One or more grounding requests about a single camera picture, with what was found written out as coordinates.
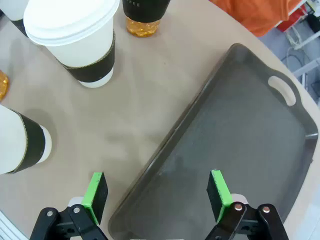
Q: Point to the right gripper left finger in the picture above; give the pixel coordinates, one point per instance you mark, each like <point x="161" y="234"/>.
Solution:
<point x="96" y="197"/>

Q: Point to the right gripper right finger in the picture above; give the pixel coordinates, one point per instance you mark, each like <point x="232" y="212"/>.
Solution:
<point x="220" y="195"/>

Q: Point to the white paper cup black sleeve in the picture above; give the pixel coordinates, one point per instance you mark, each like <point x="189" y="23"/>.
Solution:
<point x="12" y="140"/>
<point x="75" y="30"/>
<point x="12" y="8"/>

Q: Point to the clear plastic cup amber tea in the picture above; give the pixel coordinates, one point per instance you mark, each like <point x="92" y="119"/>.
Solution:
<point x="3" y="85"/>
<point x="145" y="12"/>

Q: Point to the dark brown serving tray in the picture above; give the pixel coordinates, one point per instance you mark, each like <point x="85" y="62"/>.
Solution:
<point x="225" y="150"/>

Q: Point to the person in orange hoodie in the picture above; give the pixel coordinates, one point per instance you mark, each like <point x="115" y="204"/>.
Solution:
<point x="250" y="15"/>

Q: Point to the red bag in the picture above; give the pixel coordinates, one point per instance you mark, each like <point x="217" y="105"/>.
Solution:
<point x="290" y="23"/>

